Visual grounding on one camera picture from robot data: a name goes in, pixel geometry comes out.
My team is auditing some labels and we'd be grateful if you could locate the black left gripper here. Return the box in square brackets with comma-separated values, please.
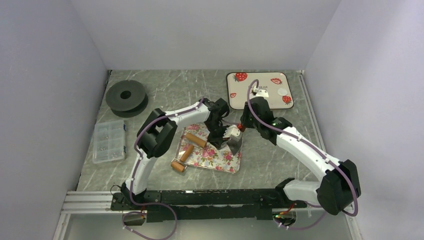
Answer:
[204, 120, 232, 151]

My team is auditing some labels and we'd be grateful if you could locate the wooden handled dough scraper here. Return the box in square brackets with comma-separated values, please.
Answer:
[227, 131, 243, 156]

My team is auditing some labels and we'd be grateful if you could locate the floral print tray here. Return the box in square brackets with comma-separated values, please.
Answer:
[174, 123, 242, 174]

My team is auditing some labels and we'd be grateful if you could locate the wooden rolling pin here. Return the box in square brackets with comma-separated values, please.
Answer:
[170, 132, 207, 173]

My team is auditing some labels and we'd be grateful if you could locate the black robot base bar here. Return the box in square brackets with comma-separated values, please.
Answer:
[110, 188, 307, 223]

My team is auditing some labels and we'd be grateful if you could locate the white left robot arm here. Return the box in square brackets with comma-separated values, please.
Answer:
[121, 98, 230, 210]

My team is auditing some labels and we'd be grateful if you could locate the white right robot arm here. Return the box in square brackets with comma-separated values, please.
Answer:
[240, 97, 361, 217]

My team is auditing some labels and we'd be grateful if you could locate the strawberry print tray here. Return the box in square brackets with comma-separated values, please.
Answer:
[226, 72, 294, 110]

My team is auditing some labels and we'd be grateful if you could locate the round white wrapper right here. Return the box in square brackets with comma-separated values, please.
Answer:
[277, 88, 289, 96]

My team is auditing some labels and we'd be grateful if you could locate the black filament spool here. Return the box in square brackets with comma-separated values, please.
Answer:
[105, 80, 149, 118]

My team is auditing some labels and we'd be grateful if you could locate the clear plastic parts box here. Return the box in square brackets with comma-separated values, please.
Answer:
[92, 119, 127, 164]

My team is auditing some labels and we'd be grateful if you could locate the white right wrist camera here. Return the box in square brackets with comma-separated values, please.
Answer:
[251, 86, 269, 99]

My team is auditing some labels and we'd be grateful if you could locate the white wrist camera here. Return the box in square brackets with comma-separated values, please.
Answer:
[251, 86, 269, 99]
[223, 124, 243, 142]

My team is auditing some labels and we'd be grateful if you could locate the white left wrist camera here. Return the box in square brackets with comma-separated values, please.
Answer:
[223, 124, 243, 142]

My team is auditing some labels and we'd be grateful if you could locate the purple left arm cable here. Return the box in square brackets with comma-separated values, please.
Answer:
[121, 96, 206, 240]

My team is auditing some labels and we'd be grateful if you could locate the aluminium frame rail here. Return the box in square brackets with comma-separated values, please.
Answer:
[61, 191, 113, 214]

